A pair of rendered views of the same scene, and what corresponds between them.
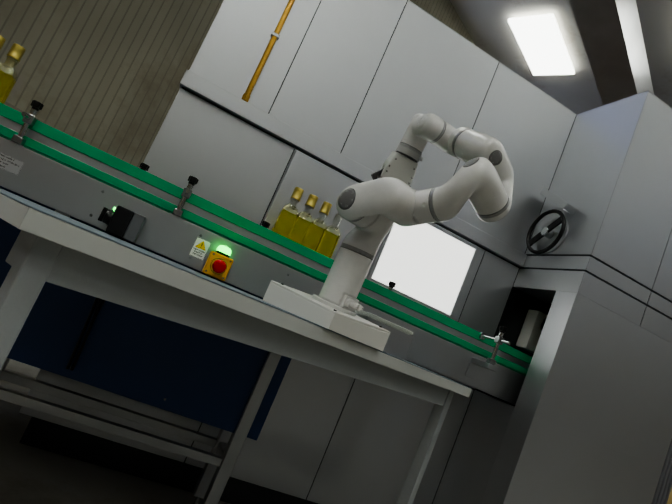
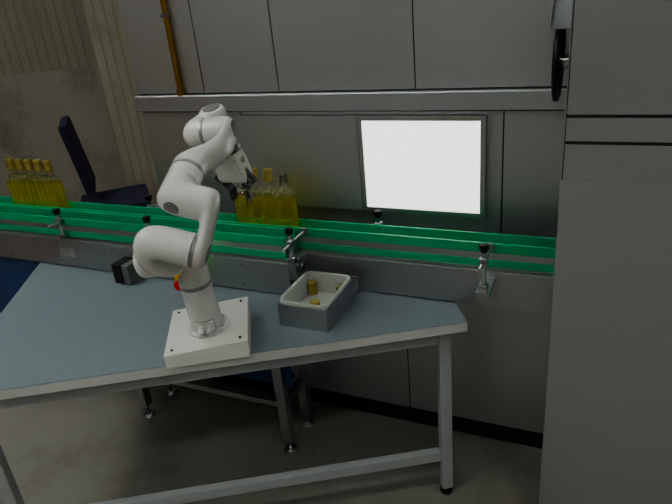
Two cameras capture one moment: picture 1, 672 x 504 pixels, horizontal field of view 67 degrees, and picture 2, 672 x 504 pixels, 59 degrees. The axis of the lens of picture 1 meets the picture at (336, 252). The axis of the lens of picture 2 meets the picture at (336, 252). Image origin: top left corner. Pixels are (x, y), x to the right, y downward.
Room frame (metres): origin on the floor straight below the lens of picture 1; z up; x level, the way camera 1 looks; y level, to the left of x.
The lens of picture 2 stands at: (0.46, -1.45, 1.74)
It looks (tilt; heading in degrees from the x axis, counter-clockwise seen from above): 24 degrees down; 43
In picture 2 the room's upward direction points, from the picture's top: 6 degrees counter-clockwise
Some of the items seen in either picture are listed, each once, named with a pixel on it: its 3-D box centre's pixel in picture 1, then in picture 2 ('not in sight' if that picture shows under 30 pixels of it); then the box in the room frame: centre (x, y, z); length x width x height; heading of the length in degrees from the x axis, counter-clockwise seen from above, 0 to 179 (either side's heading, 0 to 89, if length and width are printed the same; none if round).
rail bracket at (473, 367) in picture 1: (489, 353); (485, 275); (1.92, -0.69, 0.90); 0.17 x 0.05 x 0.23; 17
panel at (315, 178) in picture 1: (377, 239); (356, 163); (2.02, -0.13, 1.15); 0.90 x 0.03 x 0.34; 107
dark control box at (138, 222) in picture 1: (126, 225); (128, 270); (1.45, 0.58, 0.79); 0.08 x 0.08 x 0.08; 17
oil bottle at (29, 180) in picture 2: not in sight; (36, 190); (1.45, 1.23, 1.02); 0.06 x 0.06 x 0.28; 17
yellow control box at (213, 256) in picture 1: (217, 266); not in sight; (1.53, 0.31, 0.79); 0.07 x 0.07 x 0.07; 17
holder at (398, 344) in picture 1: (369, 332); (320, 297); (1.69, -0.21, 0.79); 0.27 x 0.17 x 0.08; 17
